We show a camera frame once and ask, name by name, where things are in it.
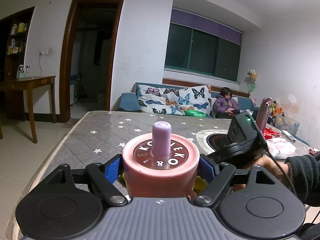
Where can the green plastic basin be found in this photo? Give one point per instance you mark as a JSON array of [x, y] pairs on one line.
[[195, 113]]

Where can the round black induction cooktop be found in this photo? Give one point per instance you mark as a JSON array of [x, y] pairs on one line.
[[215, 138]]

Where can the glass water jug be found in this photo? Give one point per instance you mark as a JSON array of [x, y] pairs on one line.
[[21, 72]]

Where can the person's right hand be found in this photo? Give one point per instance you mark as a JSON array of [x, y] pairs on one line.
[[275, 167]]

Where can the wooden side table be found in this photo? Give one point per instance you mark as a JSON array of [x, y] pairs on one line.
[[30, 82]]

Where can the red plastic bag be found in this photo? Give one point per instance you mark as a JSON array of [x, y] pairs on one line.
[[271, 133]]

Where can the purple roller blind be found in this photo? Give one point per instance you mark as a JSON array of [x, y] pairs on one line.
[[205, 23]]

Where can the white wall socket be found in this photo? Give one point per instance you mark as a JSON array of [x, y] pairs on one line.
[[44, 52]]

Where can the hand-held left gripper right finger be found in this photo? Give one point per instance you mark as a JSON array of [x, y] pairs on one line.
[[205, 168]]

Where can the grey star-print table cover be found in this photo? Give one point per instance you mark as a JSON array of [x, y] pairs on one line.
[[100, 130]]

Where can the stuffed toys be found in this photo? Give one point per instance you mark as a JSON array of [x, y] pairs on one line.
[[275, 108]]

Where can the white remote control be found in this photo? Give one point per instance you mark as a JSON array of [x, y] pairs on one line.
[[289, 135]]

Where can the person's right forearm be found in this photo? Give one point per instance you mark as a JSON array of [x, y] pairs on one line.
[[305, 175]]

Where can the wooden door frame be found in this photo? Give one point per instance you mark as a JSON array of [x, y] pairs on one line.
[[66, 55]]

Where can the clear blue plastic bag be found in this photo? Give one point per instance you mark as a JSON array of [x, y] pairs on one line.
[[287, 125]]

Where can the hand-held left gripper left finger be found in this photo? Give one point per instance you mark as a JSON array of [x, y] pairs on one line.
[[113, 168]]

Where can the wooden shelf cabinet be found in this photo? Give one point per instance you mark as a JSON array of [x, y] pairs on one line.
[[15, 55]]

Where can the paper pinwheel flower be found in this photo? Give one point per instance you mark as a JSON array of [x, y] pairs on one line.
[[252, 76]]

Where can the dark window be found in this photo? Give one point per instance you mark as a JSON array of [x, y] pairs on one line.
[[200, 52]]

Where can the blue sofa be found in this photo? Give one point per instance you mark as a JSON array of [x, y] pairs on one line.
[[127, 102]]

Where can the butterfly print blanket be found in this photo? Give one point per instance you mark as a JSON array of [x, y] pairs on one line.
[[172, 100]]

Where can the white plastic bag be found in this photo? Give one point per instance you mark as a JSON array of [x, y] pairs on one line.
[[280, 148]]

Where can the pink water bottle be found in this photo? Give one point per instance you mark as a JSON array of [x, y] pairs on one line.
[[160, 175]]

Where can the pink metal thermos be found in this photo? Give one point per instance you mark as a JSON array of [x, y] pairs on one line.
[[264, 115]]

